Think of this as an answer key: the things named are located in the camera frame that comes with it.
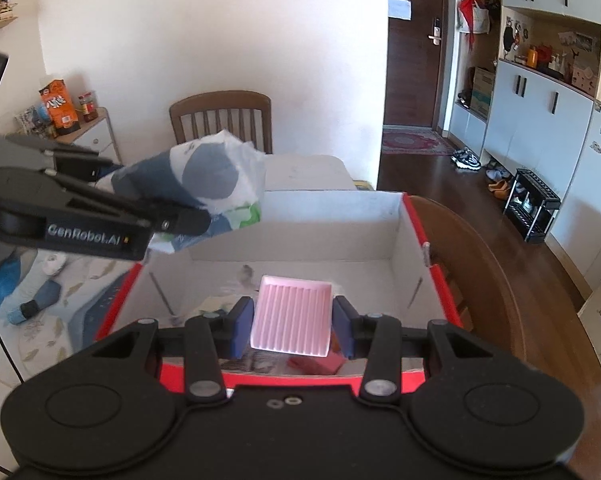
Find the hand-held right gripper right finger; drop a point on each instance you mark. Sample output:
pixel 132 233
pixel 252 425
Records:
pixel 343 327

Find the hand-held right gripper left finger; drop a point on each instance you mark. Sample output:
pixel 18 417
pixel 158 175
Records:
pixel 243 327

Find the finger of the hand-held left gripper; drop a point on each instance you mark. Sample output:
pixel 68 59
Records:
pixel 180 220
pixel 75 160

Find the pink ridged tray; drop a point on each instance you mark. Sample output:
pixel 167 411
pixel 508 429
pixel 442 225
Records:
pixel 290 315

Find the blue and white plastic bag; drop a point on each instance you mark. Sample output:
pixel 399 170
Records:
pixel 210 170

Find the red cardboard box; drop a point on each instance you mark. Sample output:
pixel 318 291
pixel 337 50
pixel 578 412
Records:
pixel 300 230

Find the white marble desktop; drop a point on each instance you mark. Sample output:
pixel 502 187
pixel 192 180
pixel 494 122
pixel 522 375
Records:
pixel 305 172

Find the white side cabinet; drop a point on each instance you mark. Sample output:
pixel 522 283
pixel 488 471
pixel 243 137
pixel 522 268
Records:
pixel 98 137

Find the red-lidded sauce jar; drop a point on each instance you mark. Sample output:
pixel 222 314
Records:
pixel 87 110

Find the orange snack bag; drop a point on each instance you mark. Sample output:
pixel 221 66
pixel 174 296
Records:
pixel 60 107

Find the brown wooden chair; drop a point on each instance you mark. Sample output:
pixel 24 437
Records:
pixel 485 270
pixel 220 102

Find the red patterned rug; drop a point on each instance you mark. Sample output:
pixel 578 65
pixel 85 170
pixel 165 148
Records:
pixel 413 141

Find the black and white sneakers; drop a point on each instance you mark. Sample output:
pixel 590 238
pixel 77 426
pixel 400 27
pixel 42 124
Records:
pixel 466 159

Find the yellow shoes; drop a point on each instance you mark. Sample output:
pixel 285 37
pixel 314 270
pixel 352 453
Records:
pixel 500 182

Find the black shoe rack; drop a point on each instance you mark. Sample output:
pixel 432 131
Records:
pixel 532 210

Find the dark brown door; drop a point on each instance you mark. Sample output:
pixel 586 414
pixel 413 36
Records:
pixel 415 70

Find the small cardboard box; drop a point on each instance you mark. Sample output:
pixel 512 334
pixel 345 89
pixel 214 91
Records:
pixel 482 92

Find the white paper notice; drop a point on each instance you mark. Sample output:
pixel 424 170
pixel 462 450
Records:
pixel 400 8

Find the red hanging bag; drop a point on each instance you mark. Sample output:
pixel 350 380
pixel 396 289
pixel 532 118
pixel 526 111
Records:
pixel 473 12

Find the grey and wood wall cabinet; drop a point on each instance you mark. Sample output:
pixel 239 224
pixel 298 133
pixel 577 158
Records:
pixel 540 110

